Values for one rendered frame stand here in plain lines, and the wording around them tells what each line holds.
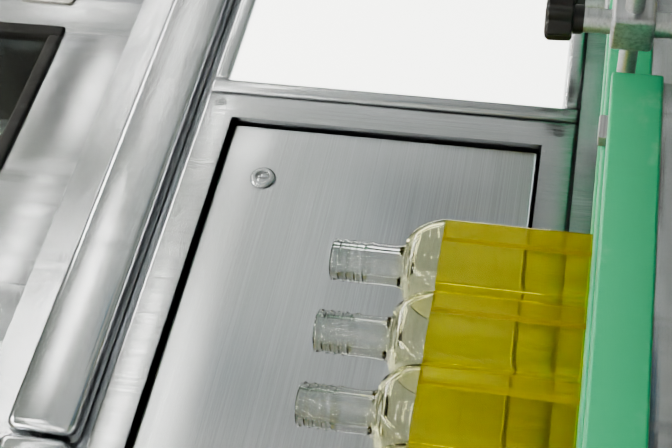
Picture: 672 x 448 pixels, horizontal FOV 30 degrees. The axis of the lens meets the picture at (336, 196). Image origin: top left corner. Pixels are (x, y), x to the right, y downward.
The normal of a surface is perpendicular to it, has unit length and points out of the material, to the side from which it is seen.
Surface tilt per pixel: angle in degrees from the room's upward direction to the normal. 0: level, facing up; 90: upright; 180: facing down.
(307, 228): 90
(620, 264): 90
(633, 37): 90
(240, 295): 91
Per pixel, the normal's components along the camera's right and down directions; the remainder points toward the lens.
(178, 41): -0.07, -0.63
